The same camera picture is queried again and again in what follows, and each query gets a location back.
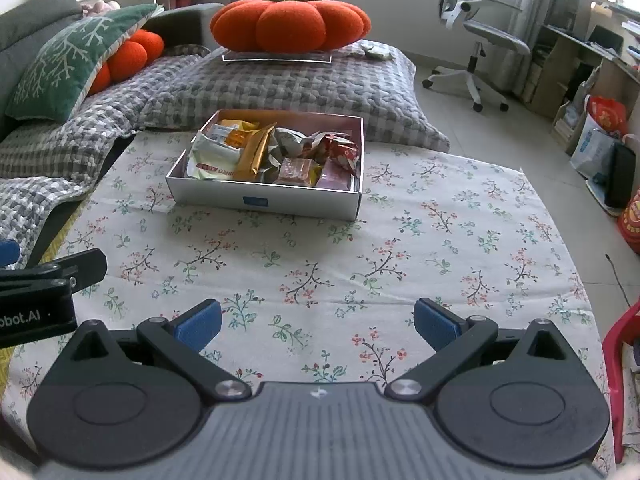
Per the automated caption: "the white shopping bag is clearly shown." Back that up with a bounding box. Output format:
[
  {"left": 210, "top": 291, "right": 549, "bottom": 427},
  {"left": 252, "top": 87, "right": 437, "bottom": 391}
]
[{"left": 569, "top": 112, "right": 624, "bottom": 182}]

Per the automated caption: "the white office chair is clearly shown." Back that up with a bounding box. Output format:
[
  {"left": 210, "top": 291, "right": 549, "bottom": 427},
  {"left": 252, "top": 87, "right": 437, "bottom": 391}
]
[{"left": 422, "top": 0, "right": 532, "bottom": 114}]

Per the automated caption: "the small orange pumpkin cushion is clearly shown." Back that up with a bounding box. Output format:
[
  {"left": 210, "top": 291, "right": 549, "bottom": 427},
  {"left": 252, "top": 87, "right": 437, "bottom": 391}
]
[{"left": 87, "top": 28, "right": 165, "bottom": 96}]

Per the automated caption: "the white and orange snack packet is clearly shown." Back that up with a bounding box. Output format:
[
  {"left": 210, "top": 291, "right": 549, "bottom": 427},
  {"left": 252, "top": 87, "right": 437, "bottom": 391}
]
[{"left": 202, "top": 122, "right": 237, "bottom": 147}]

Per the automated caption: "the cream white snack packet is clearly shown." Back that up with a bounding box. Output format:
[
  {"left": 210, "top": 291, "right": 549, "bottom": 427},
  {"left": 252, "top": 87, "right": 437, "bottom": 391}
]
[{"left": 184, "top": 131, "right": 242, "bottom": 181}]

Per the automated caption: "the brown square snack packet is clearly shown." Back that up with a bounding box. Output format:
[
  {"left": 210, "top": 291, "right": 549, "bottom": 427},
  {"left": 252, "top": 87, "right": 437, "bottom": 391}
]
[{"left": 277, "top": 157, "right": 321, "bottom": 186}]

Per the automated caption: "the large orange pumpkin cushion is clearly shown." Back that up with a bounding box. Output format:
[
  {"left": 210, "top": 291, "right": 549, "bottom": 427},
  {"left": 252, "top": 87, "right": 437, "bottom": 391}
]
[{"left": 209, "top": 0, "right": 372, "bottom": 54}]

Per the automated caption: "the golden long snack packet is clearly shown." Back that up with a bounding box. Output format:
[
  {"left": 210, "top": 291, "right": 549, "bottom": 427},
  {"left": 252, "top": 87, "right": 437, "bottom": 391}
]
[{"left": 232, "top": 122, "right": 279, "bottom": 184}]

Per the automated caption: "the red plastic stool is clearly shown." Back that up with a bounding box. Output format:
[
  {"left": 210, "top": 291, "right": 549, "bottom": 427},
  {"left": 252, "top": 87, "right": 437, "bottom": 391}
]
[{"left": 602, "top": 297, "right": 640, "bottom": 464}]

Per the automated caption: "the black cable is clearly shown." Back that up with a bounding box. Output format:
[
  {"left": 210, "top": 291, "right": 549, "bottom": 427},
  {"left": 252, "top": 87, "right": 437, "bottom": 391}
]
[{"left": 603, "top": 253, "right": 634, "bottom": 307}]

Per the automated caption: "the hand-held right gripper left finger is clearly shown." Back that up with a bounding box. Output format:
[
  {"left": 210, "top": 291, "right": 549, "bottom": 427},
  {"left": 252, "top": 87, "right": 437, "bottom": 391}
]
[{"left": 60, "top": 298, "right": 253, "bottom": 402}]

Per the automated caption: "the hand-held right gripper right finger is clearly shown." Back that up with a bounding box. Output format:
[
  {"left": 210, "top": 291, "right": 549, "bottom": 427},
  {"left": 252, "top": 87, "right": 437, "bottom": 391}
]
[{"left": 385, "top": 297, "right": 583, "bottom": 402}]

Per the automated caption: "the black flat case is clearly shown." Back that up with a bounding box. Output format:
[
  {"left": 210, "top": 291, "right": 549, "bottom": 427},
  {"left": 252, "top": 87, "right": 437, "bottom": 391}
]
[{"left": 604, "top": 142, "right": 637, "bottom": 212}]

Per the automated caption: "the pink plush toy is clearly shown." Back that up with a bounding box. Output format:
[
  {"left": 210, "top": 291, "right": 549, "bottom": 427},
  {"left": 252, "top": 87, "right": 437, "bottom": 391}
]
[{"left": 82, "top": 0, "right": 122, "bottom": 16}]

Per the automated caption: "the red and yellow bag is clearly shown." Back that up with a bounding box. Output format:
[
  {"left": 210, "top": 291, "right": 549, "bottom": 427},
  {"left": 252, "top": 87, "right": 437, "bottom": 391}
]
[{"left": 617, "top": 187, "right": 640, "bottom": 257}]

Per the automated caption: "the white box with pink lining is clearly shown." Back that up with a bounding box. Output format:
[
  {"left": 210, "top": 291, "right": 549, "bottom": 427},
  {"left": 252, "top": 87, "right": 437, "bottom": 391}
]
[{"left": 165, "top": 108, "right": 365, "bottom": 222}]

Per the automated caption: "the yellow-green mat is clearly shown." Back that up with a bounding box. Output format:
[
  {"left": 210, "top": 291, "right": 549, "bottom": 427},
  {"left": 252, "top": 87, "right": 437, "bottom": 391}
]
[{"left": 0, "top": 344, "right": 22, "bottom": 402}]

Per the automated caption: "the red plastic bag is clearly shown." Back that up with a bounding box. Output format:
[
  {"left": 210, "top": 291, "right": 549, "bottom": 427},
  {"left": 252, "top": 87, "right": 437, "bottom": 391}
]
[{"left": 584, "top": 94, "right": 630, "bottom": 139}]

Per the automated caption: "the pink snack packet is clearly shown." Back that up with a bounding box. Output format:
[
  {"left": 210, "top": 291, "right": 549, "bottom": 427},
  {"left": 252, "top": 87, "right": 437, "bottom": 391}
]
[{"left": 315, "top": 162, "right": 359, "bottom": 192}]

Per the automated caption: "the green pillow with branch print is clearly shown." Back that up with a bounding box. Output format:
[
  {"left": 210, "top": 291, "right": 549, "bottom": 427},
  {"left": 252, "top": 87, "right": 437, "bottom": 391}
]
[{"left": 4, "top": 3, "right": 160, "bottom": 122}]

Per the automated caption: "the white printed snack packet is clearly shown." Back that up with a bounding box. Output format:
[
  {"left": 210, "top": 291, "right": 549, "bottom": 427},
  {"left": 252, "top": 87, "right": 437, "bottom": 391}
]
[{"left": 271, "top": 127, "right": 327, "bottom": 162}]

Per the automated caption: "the grey-green sofa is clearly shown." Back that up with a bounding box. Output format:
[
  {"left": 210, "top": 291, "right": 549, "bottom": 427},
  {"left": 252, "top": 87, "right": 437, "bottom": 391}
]
[{"left": 0, "top": 0, "right": 226, "bottom": 147}]

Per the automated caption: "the small crumpled packet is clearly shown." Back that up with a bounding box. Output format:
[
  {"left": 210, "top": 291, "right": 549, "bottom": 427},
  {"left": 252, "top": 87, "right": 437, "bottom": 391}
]
[{"left": 358, "top": 41, "right": 395, "bottom": 61}]

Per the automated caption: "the grey checked blanket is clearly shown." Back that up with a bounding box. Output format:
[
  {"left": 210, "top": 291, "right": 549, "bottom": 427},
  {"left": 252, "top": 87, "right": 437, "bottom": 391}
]
[{"left": 0, "top": 42, "right": 451, "bottom": 269}]

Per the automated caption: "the clear plastic tray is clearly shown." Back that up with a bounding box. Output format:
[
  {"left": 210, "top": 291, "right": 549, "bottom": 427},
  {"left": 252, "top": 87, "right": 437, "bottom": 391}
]
[{"left": 221, "top": 47, "right": 334, "bottom": 65}]

